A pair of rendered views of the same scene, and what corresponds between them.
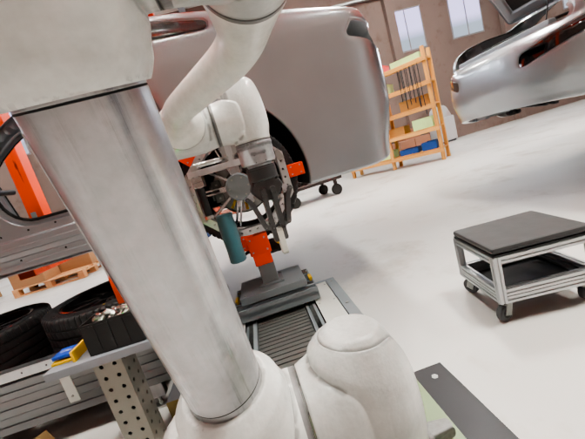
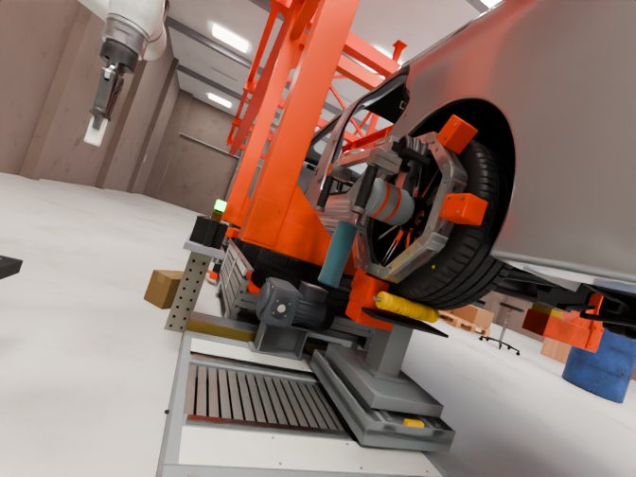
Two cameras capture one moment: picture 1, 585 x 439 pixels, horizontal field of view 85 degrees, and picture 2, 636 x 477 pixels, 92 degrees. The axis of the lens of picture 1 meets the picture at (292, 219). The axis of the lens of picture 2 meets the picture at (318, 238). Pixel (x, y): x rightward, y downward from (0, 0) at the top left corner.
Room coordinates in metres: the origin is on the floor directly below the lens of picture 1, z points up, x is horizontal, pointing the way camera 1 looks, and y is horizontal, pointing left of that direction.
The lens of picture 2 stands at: (1.19, -0.84, 0.62)
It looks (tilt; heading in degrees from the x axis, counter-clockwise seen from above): 1 degrees up; 74
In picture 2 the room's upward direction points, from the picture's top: 19 degrees clockwise
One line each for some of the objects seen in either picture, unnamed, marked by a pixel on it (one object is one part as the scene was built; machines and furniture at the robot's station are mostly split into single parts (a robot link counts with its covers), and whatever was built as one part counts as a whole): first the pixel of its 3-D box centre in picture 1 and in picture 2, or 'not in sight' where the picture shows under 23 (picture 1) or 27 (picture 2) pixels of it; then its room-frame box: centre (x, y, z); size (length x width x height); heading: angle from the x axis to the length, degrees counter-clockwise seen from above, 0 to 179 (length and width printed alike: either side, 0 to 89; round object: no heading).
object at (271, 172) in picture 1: (265, 182); (115, 68); (0.82, 0.04, 0.86); 0.08 x 0.07 x 0.09; 101
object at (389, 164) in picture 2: not in sight; (384, 161); (1.56, 0.03, 0.93); 0.09 x 0.05 x 0.05; 5
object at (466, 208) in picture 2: (294, 169); (462, 209); (1.78, -0.09, 0.85); 0.09 x 0.08 x 0.07; 95
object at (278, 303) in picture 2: not in sight; (300, 321); (1.63, 0.52, 0.26); 0.42 x 0.18 x 0.35; 5
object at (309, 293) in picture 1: (275, 293); (372, 393); (1.92, 0.24, 0.13); 0.50 x 0.36 x 0.10; 95
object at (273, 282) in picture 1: (266, 266); (387, 347); (1.92, 0.24, 0.32); 0.40 x 0.30 x 0.28; 95
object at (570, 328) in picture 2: not in sight; (560, 317); (3.72, 0.91, 0.69); 0.52 x 0.17 x 0.35; 5
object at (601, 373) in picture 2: not in sight; (601, 355); (5.98, 1.86, 0.46); 0.63 x 0.61 x 0.91; 6
